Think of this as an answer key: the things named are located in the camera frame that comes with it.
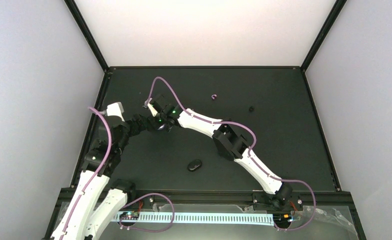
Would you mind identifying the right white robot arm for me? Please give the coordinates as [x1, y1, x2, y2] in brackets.
[144, 95, 293, 210]

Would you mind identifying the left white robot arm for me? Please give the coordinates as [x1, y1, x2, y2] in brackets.
[50, 109, 157, 240]

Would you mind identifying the black earbud charging case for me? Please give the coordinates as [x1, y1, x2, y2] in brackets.
[187, 159, 203, 172]

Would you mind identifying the left circuit board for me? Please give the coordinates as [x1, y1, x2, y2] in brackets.
[119, 211, 140, 222]

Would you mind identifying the circuit board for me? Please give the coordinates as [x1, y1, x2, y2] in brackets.
[273, 214, 294, 223]
[119, 211, 140, 222]

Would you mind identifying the right circuit board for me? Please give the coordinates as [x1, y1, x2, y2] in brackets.
[273, 214, 294, 223]

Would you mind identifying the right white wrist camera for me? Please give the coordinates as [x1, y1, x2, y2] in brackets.
[143, 97, 159, 117]

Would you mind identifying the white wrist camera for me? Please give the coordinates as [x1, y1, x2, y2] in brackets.
[143, 97, 159, 117]
[103, 102, 125, 122]

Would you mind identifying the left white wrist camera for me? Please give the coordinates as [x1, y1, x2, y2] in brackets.
[103, 102, 125, 122]

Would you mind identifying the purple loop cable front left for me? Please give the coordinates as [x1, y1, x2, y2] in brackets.
[118, 193, 176, 234]

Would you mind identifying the white slotted cable duct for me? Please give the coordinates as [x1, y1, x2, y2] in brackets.
[111, 211, 274, 226]

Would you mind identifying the black front aluminium rail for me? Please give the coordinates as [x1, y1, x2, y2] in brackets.
[58, 188, 353, 206]

